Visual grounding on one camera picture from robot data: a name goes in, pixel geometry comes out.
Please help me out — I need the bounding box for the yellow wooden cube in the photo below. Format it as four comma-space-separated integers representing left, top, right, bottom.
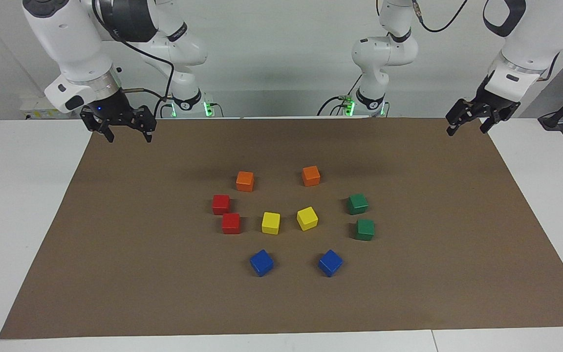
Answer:
261, 212, 281, 235
297, 206, 319, 231

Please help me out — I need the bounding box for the brown paper table mat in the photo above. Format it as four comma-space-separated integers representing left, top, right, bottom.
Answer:
0, 116, 563, 339

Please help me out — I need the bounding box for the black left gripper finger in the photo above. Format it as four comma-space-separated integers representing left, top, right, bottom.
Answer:
479, 110, 507, 135
446, 99, 480, 136

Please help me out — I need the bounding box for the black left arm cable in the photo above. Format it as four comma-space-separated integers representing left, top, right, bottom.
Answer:
376, 0, 469, 34

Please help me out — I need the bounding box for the orange wooden cube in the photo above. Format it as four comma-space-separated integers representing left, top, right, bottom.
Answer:
236, 171, 255, 192
302, 166, 321, 187

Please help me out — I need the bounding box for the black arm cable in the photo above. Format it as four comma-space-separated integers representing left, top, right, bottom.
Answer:
376, 0, 469, 34
91, 0, 174, 118

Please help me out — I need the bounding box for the white power strip box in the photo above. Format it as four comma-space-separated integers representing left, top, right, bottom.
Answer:
20, 95, 67, 119

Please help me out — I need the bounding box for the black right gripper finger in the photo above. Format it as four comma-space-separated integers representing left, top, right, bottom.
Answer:
134, 105, 157, 143
80, 109, 115, 143

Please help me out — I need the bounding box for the green wooden cube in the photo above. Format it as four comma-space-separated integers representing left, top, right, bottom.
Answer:
355, 219, 375, 241
347, 194, 369, 215

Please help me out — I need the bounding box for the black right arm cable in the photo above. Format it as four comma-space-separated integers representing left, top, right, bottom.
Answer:
91, 0, 174, 118

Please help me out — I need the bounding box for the blue wooden cube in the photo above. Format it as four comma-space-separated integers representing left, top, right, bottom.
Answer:
318, 249, 344, 277
250, 249, 274, 277

